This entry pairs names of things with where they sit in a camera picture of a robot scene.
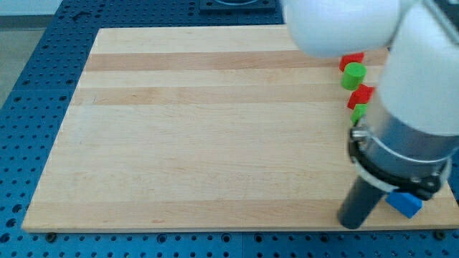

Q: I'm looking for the blue triangle block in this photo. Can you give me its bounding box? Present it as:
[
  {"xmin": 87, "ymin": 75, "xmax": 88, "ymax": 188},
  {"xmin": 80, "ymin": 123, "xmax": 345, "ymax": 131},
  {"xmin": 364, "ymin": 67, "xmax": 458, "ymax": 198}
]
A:
[{"xmin": 385, "ymin": 192, "xmax": 423, "ymax": 219}]

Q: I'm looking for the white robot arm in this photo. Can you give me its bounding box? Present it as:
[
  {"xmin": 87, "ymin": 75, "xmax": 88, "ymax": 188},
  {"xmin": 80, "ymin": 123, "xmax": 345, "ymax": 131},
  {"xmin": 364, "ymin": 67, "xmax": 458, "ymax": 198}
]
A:
[{"xmin": 281, "ymin": 0, "xmax": 458, "ymax": 200}]

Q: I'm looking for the wooden board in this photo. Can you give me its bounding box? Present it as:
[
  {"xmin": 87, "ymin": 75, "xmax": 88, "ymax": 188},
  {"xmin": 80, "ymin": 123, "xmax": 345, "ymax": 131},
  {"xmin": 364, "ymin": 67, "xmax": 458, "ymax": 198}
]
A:
[{"xmin": 21, "ymin": 24, "xmax": 459, "ymax": 234}]

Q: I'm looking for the green block lower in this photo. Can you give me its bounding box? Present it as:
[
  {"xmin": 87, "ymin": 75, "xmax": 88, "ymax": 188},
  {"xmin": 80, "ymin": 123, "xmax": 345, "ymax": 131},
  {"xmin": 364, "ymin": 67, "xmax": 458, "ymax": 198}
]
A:
[{"xmin": 351, "ymin": 103, "xmax": 368, "ymax": 125}]

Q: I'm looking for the green cylinder block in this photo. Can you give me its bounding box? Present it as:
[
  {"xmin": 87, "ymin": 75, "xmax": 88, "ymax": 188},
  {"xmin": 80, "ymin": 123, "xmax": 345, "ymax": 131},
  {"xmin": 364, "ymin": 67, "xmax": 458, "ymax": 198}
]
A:
[{"xmin": 341, "ymin": 62, "xmax": 367, "ymax": 90}]

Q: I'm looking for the red block lower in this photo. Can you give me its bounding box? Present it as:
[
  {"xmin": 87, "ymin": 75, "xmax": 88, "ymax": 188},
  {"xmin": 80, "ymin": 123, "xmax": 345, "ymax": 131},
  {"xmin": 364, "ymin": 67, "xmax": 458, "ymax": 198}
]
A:
[{"xmin": 347, "ymin": 84, "xmax": 376, "ymax": 110}]

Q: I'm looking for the red block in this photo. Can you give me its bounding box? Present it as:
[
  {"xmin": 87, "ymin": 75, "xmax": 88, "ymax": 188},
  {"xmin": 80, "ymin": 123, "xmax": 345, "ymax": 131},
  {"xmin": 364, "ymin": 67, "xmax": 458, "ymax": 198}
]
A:
[
  {"xmin": 339, "ymin": 52, "xmax": 365, "ymax": 72},
  {"xmin": 347, "ymin": 84, "xmax": 376, "ymax": 110}
]

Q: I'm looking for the red block upper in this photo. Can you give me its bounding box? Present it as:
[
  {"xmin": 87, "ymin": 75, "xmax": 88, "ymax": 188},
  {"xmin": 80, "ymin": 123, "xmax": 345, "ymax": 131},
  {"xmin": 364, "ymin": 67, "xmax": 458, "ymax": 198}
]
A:
[{"xmin": 339, "ymin": 52, "xmax": 365, "ymax": 72}]

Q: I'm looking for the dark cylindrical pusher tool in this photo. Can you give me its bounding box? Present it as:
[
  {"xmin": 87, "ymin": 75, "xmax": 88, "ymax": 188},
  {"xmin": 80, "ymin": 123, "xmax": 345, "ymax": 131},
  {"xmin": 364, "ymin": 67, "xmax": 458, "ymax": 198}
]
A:
[{"xmin": 337, "ymin": 176, "xmax": 386, "ymax": 229}]

